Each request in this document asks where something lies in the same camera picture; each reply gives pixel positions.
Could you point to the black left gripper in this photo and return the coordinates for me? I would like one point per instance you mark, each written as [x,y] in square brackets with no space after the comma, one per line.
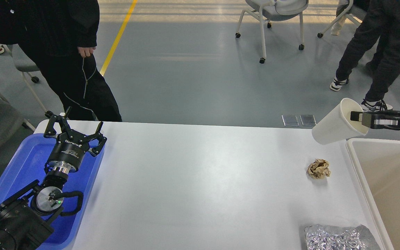
[68,151]

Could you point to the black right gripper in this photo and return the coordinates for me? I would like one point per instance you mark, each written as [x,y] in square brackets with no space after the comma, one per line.
[386,119]

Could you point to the white paper cup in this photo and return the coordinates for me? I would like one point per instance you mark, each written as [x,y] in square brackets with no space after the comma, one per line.
[337,125]

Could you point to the blue plastic tray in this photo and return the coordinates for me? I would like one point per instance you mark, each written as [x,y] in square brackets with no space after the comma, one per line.
[27,165]

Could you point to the person in black trousers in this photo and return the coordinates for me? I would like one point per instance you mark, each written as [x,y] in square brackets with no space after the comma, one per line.
[380,26]

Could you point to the right metal floor plate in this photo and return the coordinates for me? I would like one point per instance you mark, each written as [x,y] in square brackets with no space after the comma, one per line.
[308,120]

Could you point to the left metal floor plate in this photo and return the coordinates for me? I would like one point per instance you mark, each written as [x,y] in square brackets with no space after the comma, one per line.
[290,120]

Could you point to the crumpled brown paper ball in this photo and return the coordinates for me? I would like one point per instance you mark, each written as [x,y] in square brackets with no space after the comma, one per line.
[319,169]

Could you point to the person in black clothes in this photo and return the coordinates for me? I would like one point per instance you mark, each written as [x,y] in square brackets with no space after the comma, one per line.
[60,37]

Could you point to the metal floor plate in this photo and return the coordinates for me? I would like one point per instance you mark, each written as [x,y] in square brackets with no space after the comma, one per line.
[308,120]
[290,120]

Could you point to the grey chair at left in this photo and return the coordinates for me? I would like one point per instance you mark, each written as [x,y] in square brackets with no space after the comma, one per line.
[26,66]

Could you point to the crumpled silver foil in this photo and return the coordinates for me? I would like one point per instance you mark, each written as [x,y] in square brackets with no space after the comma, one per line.
[322,237]

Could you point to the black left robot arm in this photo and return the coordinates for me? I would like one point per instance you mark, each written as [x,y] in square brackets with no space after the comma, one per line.
[45,188]

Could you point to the grey white office chair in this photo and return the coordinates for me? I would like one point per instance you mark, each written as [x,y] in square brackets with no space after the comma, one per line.
[266,11]

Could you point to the beige plastic bin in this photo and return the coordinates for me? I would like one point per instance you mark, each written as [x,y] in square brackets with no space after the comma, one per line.
[377,165]

